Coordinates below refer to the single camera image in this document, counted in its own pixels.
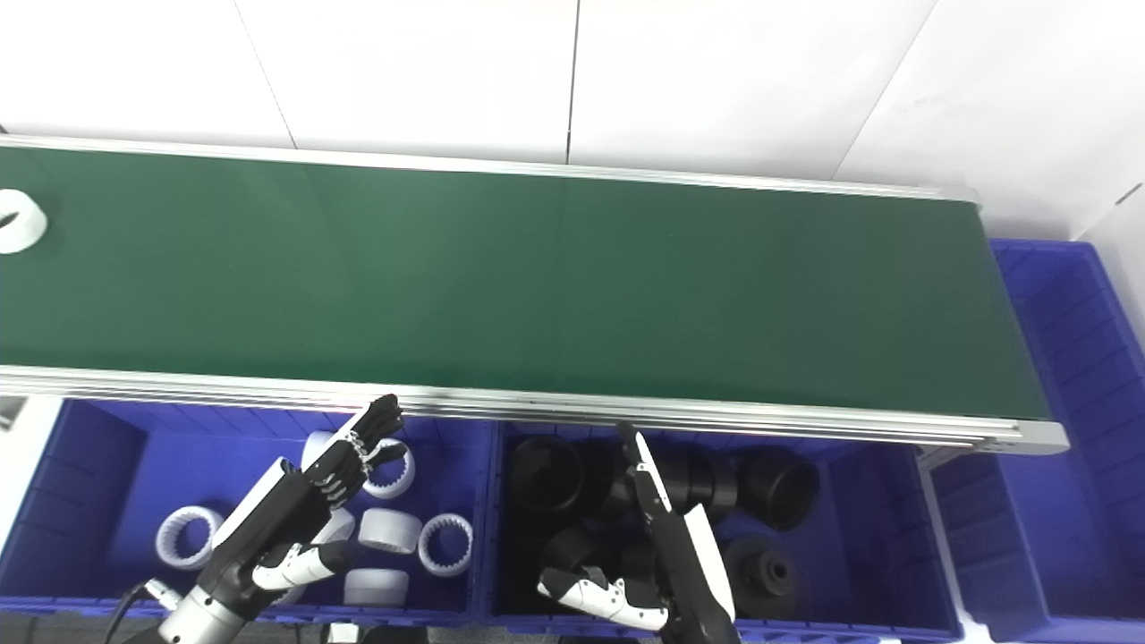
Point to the blue bin with white parts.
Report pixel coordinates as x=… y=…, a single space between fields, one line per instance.
x=98 y=483

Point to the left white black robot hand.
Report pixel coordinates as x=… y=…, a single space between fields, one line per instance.
x=286 y=514

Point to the green conveyor belt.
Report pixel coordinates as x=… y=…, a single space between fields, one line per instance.
x=537 y=407
x=555 y=286

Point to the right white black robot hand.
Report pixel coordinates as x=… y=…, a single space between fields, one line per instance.
x=693 y=572

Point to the white cylinder part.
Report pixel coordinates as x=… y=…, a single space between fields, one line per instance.
x=389 y=529
x=315 y=447
x=340 y=526
x=376 y=588

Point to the black cup part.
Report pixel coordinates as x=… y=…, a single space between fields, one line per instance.
x=577 y=550
x=546 y=472
x=778 y=487
x=707 y=483
x=760 y=577

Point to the empty blue plastic bin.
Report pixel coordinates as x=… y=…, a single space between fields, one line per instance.
x=1073 y=429

